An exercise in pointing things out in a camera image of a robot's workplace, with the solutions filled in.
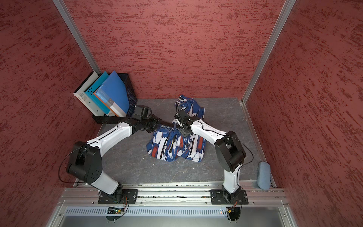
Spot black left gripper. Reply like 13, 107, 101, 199
141, 113, 163, 132

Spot blue white patterned trousers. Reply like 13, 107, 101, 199
146, 95, 206, 163

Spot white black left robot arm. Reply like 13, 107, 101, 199
66, 115, 161, 201

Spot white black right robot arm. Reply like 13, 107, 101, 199
175, 111, 246, 195

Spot black mesh file basket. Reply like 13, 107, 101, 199
86, 71, 138, 117

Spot blue book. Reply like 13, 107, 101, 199
99, 71, 130, 117

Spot teal book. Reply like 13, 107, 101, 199
86, 72, 115, 116

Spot grey blue oval speaker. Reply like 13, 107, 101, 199
257, 161, 271, 190

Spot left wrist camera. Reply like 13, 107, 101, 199
132, 105, 152, 121

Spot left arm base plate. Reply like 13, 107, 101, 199
98, 189, 139, 205

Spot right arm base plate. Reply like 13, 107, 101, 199
210, 189, 249, 205

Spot aluminium front rail frame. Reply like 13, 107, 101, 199
47, 180, 297, 227

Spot left aluminium corner post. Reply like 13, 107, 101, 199
53, 0, 101, 74

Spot aluminium corner post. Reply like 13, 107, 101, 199
53, 0, 101, 74
241, 0, 297, 104

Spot right aluminium corner post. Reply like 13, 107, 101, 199
241, 0, 297, 104

